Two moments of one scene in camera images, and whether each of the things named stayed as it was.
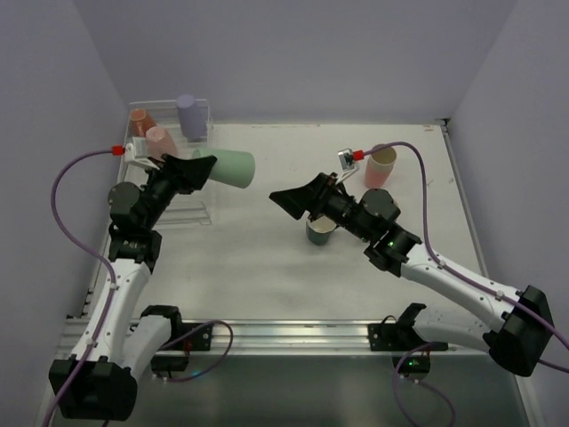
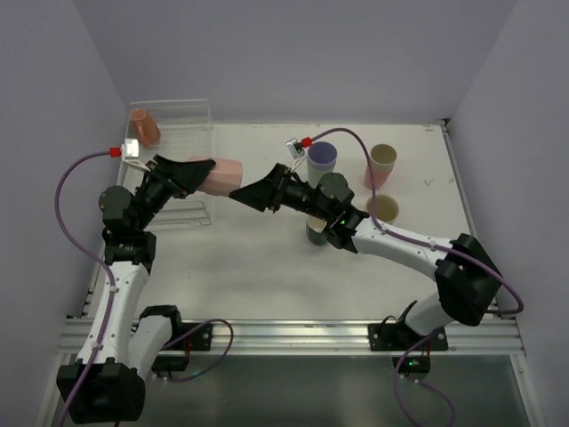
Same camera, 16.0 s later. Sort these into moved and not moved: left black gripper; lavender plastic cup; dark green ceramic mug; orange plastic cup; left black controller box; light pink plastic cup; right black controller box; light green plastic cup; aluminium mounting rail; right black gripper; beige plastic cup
Moved: lavender plastic cup; light pink plastic cup; light green plastic cup; right black gripper
Not moved: left black controller box; dark green ceramic mug; left black gripper; right black controller box; beige plastic cup; orange plastic cup; aluminium mounting rail
